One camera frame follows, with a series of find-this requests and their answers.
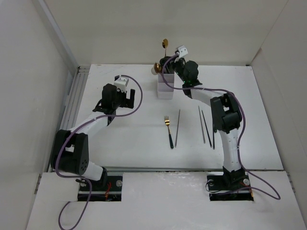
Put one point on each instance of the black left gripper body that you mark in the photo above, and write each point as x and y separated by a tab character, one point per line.
122	101

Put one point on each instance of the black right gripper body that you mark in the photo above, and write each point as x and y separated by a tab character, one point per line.
177	65

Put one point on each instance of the white ceramic spoon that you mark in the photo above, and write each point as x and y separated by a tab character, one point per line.
152	71

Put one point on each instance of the gold fork green handle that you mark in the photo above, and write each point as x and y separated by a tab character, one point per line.
167	123

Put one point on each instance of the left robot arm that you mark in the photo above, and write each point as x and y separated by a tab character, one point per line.
70	152

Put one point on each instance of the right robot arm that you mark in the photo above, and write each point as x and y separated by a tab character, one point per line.
227	117

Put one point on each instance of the white compartment organizer box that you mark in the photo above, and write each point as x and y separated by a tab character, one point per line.
163	91

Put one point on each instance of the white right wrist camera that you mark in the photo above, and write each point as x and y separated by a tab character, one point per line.
181	51

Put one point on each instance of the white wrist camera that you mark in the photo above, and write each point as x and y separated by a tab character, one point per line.
121	83
181	51

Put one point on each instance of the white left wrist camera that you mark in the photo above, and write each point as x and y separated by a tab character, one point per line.
121	83

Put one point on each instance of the aluminium rail frame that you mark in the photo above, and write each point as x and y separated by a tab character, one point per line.
71	104

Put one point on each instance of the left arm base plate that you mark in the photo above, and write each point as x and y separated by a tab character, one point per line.
111	192

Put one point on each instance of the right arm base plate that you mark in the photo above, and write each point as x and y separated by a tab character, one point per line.
221	189

